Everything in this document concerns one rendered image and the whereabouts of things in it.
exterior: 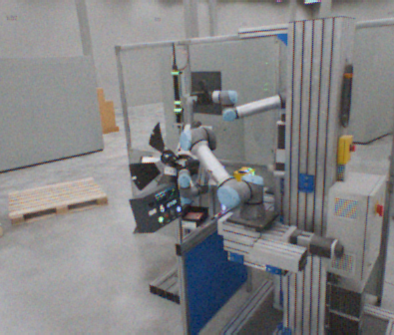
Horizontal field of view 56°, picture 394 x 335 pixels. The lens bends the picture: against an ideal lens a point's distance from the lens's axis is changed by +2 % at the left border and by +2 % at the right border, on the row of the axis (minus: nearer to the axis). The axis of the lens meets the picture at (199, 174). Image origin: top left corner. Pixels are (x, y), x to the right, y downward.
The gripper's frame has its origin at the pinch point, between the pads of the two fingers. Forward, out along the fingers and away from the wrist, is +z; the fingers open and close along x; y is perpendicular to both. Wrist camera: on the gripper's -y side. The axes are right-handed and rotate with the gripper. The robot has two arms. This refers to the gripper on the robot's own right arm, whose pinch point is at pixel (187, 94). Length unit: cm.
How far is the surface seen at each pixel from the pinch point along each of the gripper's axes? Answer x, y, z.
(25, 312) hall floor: -60, 167, 127
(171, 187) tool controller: -68, 43, -21
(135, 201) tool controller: -88, 44, -11
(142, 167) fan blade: -5, 55, 39
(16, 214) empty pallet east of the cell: 61, 154, 277
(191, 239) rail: -50, 83, -22
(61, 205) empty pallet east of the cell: 102, 154, 245
